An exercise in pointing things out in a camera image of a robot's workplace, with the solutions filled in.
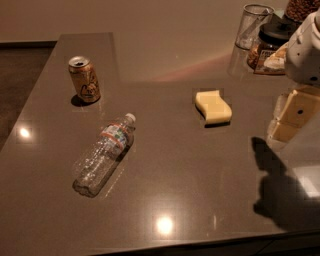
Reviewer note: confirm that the yellow sponge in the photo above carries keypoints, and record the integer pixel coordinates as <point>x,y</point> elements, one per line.
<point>212,106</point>

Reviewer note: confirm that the jar of brown nuts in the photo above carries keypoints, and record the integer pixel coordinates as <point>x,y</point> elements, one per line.
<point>298,10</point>

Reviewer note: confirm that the clear drinking glass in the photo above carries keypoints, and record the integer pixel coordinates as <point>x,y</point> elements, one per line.
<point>254,15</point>

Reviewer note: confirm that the glass jar with black lid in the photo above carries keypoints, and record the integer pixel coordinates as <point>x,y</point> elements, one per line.
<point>266,56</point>

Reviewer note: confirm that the clear plastic water bottle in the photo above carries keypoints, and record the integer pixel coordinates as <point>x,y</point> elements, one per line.
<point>96,165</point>

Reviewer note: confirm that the orange soda can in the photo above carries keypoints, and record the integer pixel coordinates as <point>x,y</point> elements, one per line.
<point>84,79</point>

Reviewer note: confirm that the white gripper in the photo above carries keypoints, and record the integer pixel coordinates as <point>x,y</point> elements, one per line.
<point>304,59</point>

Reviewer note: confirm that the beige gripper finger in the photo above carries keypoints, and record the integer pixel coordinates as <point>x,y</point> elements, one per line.
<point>281,132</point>

